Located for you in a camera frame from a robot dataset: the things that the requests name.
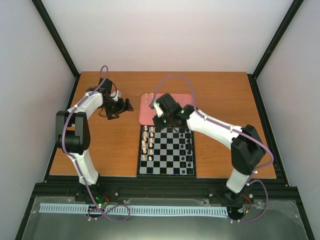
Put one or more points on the black frame post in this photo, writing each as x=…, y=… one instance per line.
x=44, y=15
x=283, y=26

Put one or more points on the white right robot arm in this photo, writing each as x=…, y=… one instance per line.
x=245, y=145

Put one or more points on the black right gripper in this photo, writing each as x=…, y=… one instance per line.
x=159, y=126

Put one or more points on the pink plastic tray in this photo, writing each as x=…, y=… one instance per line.
x=146, y=114

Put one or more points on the black king piece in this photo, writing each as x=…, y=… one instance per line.
x=189, y=146

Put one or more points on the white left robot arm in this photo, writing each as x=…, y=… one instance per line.
x=72, y=133

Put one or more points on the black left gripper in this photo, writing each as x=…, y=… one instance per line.
x=121, y=109

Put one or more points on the white king piece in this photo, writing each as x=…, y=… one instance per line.
x=143, y=143

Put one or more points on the left black frame post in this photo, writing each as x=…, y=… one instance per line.
x=44, y=15

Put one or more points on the black aluminium frame base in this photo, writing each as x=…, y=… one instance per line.
x=170, y=187

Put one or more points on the right black frame post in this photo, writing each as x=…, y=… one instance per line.
x=283, y=26

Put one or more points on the light blue slotted cable duct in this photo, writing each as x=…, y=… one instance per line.
x=136, y=210

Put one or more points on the black white chessboard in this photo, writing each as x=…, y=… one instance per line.
x=166, y=159

